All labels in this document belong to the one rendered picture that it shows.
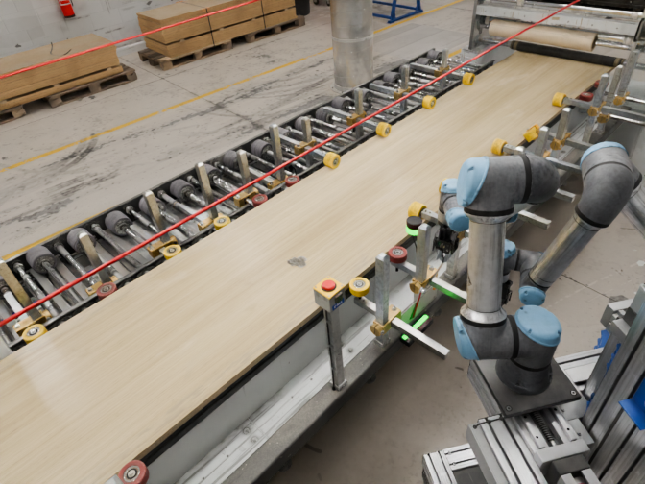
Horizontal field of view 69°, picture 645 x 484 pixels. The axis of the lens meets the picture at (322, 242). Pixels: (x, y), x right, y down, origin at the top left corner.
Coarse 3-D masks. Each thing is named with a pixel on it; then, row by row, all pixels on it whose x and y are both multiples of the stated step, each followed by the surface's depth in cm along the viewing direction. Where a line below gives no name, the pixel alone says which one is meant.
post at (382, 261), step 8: (376, 256) 159; (384, 256) 158; (376, 264) 160; (384, 264) 158; (376, 272) 163; (384, 272) 161; (376, 280) 165; (384, 280) 163; (376, 288) 168; (384, 288) 166; (376, 296) 171; (384, 296) 168; (376, 304) 174; (384, 304) 171; (376, 312) 176; (384, 312) 174; (376, 320) 179; (384, 320) 177; (376, 336) 185; (384, 336) 183
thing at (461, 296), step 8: (392, 264) 203; (400, 264) 199; (408, 264) 199; (408, 272) 198; (432, 280) 190; (440, 280) 190; (440, 288) 189; (448, 288) 186; (456, 288) 186; (456, 296) 184; (464, 296) 182
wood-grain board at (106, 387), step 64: (512, 64) 352; (448, 128) 282; (512, 128) 276; (320, 192) 239; (384, 192) 235; (192, 256) 208; (256, 256) 204; (320, 256) 201; (128, 320) 181; (192, 320) 178; (256, 320) 176; (0, 384) 162; (64, 384) 160; (128, 384) 158; (192, 384) 156; (0, 448) 144; (64, 448) 142; (128, 448) 140
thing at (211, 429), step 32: (416, 256) 226; (320, 320) 185; (352, 320) 206; (288, 352) 178; (320, 352) 196; (256, 384) 171; (224, 416) 165; (160, 448) 147; (192, 448) 159; (160, 480) 154
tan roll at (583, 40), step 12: (480, 24) 384; (492, 24) 373; (504, 24) 367; (516, 24) 362; (528, 24) 358; (504, 36) 372; (516, 36) 364; (528, 36) 358; (540, 36) 351; (552, 36) 346; (564, 36) 340; (576, 36) 336; (588, 36) 331; (576, 48) 340; (588, 48) 333; (624, 48) 321
